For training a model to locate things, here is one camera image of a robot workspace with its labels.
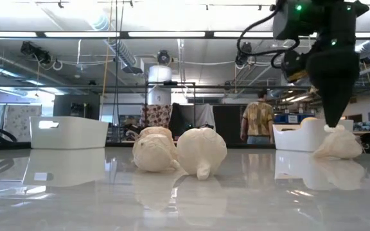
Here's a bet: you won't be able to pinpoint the dark grey cabinet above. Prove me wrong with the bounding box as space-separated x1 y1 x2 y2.
53 94 101 120

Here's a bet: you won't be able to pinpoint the white cloth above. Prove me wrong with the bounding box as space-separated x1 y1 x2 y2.
180 103 216 130

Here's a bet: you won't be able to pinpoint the black ceiling device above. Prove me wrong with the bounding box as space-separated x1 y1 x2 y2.
234 41 256 67
157 49 173 67
20 40 53 65

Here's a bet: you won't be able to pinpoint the long ceiling light strip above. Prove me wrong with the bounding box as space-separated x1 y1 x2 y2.
0 30 370 40

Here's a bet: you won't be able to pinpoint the person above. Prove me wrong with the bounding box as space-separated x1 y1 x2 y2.
240 89 275 145

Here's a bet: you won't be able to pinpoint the corrugated silver ceiling duct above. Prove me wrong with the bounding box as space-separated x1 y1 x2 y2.
88 12 144 74

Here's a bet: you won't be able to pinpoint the white cylinder tank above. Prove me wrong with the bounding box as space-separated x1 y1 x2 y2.
146 65 173 105

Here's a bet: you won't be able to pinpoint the silver air duct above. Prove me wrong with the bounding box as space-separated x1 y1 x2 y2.
355 40 370 54

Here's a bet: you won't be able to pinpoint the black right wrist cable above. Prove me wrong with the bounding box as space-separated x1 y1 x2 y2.
236 14 301 70

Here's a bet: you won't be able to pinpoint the brown patterned cloth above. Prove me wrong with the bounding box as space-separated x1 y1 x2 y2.
141 104 173 128

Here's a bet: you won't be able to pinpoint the beige garlic bulb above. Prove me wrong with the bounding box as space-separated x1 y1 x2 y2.
132 133 180 173
136 126 175 142
176 127 228 181
312 124 364 160

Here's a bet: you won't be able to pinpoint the white plastic basket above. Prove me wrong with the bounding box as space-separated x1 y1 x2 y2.
272 119 355 151
29 115 109 150

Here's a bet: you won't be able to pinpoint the blue storage bins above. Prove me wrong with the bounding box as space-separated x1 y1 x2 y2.
273 112 316 124

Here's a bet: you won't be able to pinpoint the patterned white curtain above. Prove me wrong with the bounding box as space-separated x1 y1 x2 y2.
4 105 42 143

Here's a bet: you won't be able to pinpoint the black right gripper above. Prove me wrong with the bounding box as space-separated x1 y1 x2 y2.
306 47 362 128

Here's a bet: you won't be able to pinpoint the black cabinet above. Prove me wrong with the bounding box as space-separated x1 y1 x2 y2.
213 105 273 148

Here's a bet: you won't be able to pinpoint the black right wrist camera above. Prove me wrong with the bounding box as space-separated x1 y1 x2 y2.
281 49 311 83

